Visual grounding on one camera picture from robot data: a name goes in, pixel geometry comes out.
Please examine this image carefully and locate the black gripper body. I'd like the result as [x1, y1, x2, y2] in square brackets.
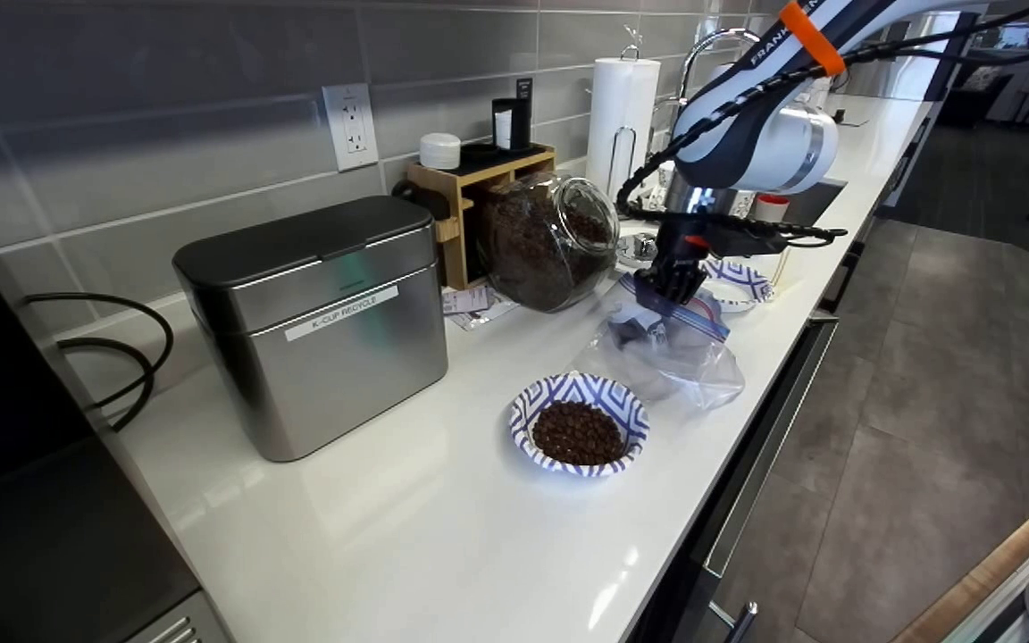
[649, 212, 718, 281]

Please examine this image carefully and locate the clear zip bag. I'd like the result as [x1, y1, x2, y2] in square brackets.
[571, 278, 749, 419]

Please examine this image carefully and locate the blue patterned paper plate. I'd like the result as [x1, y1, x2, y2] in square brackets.
[703, 256, 777, 313]
[503, 367, 654, 481]

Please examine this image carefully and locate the white red small cup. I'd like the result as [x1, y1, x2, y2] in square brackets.
[753, 193, 793, 229]

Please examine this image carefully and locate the glass jar of coffee beans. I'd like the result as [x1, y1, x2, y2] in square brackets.
[468, 175, 623, 313]

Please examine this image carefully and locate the steel sink basin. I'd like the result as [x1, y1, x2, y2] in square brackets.
[777, 175, 849, 235]

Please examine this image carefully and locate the white paper towel roll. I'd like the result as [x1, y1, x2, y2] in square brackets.
[581, 55, 665, 207]

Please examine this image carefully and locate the heaped coffee bean pile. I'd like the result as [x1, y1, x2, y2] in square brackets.
[529, 397, 634, 469]

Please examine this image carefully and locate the small plastic wrapper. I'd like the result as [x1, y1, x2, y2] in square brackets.
[439, 281, 508, 332]

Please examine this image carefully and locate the black upright box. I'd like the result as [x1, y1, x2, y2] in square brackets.
[491, 76, 535, 156]

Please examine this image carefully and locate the tall chrome faucet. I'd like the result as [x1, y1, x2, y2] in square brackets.
[676, 26, 773, 99]

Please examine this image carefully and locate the wooden countertop organizer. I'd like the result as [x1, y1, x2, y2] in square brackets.
[403, 142, 562, 292]

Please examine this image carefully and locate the stainless steel lidded bin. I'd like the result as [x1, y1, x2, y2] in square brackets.
[171, 193, 449, 466]

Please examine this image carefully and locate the wooden table edge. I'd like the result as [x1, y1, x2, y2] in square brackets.
[895, 469, 1029, 643]

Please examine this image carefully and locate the black screen appliance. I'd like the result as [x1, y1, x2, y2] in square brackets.
[0, 193, 231, 643]

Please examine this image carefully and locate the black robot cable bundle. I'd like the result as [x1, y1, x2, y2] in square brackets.
[610, 0, 1029, 254]

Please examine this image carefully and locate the long metal drawer handle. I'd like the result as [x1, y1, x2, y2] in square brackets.
[702, 322, 845, 581]

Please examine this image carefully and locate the orange cable strap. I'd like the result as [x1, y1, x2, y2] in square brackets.
[777, 0, 849, 84]

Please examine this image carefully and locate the short metal drawer handle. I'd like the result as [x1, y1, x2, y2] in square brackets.
[703, 596, 765, 643]

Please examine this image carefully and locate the white wall outlet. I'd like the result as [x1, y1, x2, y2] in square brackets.
[319, 84, 383, 175]

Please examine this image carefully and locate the black power cable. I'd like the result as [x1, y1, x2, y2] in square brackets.
[19, 288, 179, 435]

